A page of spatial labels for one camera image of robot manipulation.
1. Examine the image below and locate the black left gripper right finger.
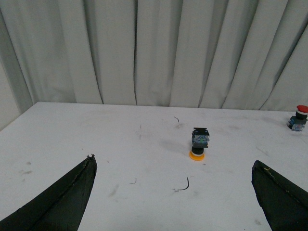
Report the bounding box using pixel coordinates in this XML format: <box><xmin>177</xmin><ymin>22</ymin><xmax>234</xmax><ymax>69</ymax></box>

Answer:
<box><xmin>252</xmin><ymin>160</ymin><xmax>308</xmax><ymax>231</ymax></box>

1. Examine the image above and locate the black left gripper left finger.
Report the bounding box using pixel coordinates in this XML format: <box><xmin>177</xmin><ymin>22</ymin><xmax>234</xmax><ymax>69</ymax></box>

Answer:
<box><xmin>0</xmin><ymin>155</ymin><xmax>97</xmax><ymax>231</ymax></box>

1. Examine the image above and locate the yellow mushroom push button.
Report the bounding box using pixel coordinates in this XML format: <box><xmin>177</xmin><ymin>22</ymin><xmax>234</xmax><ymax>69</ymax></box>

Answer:
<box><xmin>189</xmin><ymin>128</ymin><xmax>210</xmax><ymax>161</ymax></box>

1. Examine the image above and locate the red mushroom push button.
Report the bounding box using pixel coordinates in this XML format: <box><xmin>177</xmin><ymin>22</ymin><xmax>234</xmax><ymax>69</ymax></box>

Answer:
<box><xmin>287</xmin><ymin>105</ymin><xmax>308</xmax><ymax>131</ymax></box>

